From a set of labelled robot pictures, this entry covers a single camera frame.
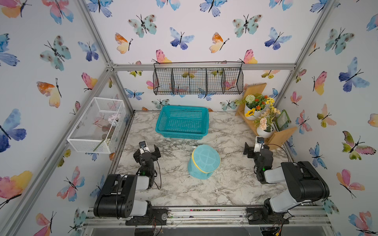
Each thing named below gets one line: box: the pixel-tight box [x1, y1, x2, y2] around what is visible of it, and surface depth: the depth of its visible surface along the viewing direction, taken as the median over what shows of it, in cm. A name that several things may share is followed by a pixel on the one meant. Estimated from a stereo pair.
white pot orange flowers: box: [244, 93, 268, 121], surface depth 98 cm
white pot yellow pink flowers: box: [253, 97, 282, 139], surface depth 90 cm
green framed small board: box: [275, 109, 290, 131], surface depth 113 cm
